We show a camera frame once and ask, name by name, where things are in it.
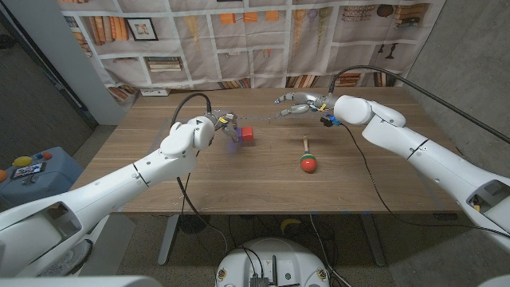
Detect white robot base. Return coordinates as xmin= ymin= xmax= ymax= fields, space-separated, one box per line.
xmin=214 ymin=238 xmax=331 ymax=287

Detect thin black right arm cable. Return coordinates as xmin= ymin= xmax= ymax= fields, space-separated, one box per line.
xmin=340 ymin=123 xmax=510 ymax=239

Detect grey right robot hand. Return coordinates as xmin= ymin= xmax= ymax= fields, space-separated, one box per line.
xmin=273 ymin=91 xmax=338 ymax=119

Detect blue-grey ottoman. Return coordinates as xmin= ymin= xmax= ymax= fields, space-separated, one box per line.
xmin=0 ymin=146 xmax=84 ymax=210

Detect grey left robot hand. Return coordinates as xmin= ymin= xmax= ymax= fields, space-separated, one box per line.
xmin=205 ymin=110 xmax=240 ymax=144

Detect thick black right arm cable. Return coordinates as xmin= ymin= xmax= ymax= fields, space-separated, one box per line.
xmin=328 ymin=65 xmax=510 ymax=144

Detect black round floor fan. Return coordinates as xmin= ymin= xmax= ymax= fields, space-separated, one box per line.
xmin=178 ymin=214 xmax=211 ymax=234

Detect grey table leg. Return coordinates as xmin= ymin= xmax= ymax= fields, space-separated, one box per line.
xmin=360 ymin=213 xmax=386 ymax=267
xmin=157 ymin=214 xmax=180 ymax=266

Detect red green wooden maraca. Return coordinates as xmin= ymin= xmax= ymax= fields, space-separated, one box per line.
xmin=300 ymin=136 xmax=319 ymax=173

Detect yellow banana toy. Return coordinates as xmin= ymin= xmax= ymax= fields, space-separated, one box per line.
xmin=280 ymin=218 xmax=303 ymax=235

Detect printed bookshelf backdrop cloth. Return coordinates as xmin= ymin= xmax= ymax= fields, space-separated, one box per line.
xmin=57 ymin=0 xmax=447 ymax=100

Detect black smartphone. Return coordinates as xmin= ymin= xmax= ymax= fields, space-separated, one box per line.
xmin=10 ymin=162 xmax=48 ymax=180

